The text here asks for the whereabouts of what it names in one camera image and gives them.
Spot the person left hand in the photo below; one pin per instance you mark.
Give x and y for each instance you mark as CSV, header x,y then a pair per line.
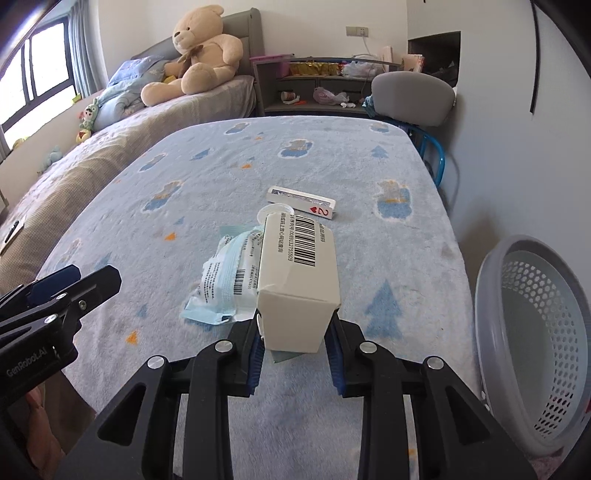
x,y
58,417

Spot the wall power socket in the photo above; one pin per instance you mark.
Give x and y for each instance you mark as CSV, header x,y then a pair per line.
x,y
357,31

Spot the blue folded quilt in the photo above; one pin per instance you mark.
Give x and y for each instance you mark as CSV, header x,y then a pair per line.
x,y
122,95

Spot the grey perforated trash basket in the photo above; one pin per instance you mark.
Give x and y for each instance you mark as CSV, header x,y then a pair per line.
x,y
532,323

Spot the playing card box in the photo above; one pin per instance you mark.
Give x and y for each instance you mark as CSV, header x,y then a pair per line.
x,y
305,202

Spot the beige teddy bear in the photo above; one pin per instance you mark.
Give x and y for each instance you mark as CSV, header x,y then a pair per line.
x,y
208,57

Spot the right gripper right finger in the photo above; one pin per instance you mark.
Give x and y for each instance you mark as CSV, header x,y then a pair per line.
x,y
418,415

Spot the green white carton box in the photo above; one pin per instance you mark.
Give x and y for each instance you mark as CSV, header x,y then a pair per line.
x,y
298,285

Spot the grey bedside shelf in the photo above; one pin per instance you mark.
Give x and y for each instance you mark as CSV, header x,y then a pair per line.
x,y
294,94

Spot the blue child chair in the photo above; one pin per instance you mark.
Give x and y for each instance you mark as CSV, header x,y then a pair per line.
x,y
429,148

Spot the grey bed headboard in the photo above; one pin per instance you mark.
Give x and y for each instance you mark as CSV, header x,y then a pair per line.
x,y
246,25

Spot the small green plush doll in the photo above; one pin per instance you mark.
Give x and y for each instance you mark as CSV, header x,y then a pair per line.
x,y
87,119

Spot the light blue wipes packet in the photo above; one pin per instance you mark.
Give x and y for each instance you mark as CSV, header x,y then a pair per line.
x,y
229,283

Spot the pink storage box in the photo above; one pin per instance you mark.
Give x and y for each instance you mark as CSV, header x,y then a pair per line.
x,y
279,63

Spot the beige bed sheet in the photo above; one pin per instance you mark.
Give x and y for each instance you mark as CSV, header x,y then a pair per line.
x,y
61,194

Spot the grey chair backrest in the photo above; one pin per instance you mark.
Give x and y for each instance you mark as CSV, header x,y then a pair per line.
x,y
413,98

